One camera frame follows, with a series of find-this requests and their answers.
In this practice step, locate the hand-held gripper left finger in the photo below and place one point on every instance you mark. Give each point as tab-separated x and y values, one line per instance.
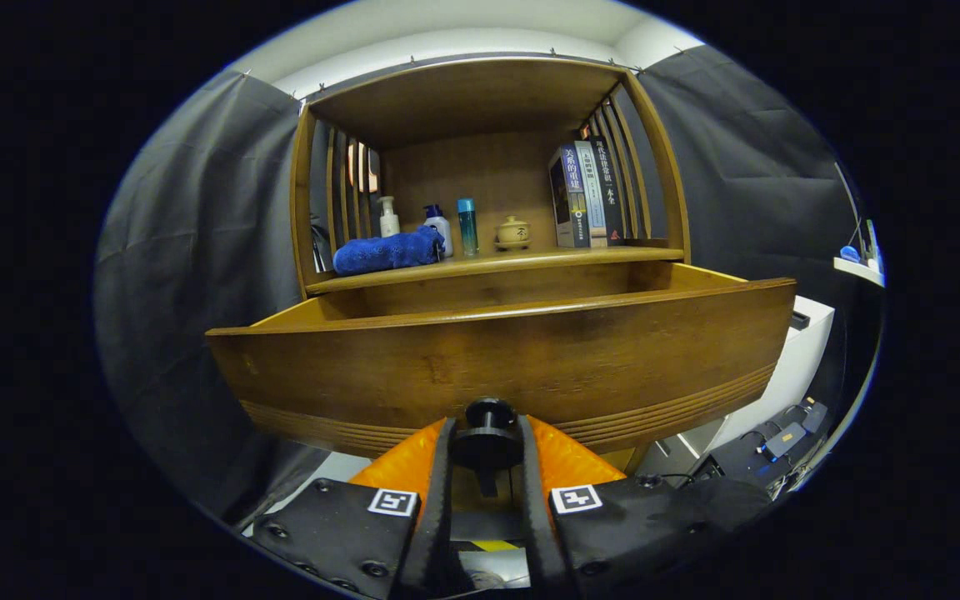
437	525

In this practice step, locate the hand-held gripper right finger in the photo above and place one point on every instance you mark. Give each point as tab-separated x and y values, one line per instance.
534	517

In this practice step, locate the wooden drawer with black knob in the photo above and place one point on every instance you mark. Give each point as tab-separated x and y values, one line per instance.
530	367

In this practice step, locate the wooden countertop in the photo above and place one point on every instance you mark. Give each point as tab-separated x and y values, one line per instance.
547	252

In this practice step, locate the white side cabinet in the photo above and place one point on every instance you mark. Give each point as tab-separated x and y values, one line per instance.
797	375

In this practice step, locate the wooden cabinet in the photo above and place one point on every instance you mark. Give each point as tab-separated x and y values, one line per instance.
480	167

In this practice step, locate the yellow black hazard tape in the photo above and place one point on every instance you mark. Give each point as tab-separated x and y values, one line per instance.
492	546

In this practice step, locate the blue towel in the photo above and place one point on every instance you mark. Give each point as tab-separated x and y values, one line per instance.
380	252

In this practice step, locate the beige lidded teacup with saucer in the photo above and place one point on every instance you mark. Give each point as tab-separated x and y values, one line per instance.
513	235

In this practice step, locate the white lotion bottle blue cap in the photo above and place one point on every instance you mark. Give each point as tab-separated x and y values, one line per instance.
440	233

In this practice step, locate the teal bottle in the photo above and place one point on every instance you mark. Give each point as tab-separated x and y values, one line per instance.
467	229

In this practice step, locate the white pump bottle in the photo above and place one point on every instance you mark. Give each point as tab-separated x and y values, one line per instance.
388	223

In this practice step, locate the book with blue spine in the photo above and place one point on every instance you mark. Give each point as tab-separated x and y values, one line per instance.
567	200

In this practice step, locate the book with black spine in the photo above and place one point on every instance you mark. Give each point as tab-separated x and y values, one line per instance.
611	196

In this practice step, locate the black plastic clip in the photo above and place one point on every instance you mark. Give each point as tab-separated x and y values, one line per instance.
800	320

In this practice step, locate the small blue object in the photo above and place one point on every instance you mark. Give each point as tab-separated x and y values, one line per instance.
849	253

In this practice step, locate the white wall shelf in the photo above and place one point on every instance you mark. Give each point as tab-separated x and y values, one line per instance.
859	271

